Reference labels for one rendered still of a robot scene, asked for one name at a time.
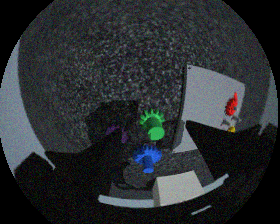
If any green gear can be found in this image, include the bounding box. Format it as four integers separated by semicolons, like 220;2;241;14
140;108;165;141

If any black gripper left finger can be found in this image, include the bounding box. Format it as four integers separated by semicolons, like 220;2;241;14
45;127;122;197

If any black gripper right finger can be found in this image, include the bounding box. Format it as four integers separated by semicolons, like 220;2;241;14
185;121;262;181

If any yellow gear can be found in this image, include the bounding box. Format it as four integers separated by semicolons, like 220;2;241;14
227;126;235;132

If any red gear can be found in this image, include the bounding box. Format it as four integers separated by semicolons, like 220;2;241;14
225;97;239;116

